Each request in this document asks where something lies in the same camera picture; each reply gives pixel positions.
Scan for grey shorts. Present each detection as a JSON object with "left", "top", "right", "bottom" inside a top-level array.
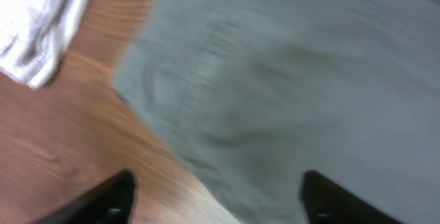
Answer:
[{"left": 113, "top": 0, "right": 439, "bottom": 223}]

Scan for folded beige shorts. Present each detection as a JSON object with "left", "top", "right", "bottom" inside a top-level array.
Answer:
[{"left": 1, "top": 0, "right": 89, "bottom": 89}]

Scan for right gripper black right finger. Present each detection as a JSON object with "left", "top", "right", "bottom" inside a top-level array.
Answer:
[{"left": 300, "top": 170, "right": 402, "bottom": 224}]

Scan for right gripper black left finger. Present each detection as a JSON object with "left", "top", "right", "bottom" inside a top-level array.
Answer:
[{"left": 34, "top": 169, "right": 135, "bottom": 224}]

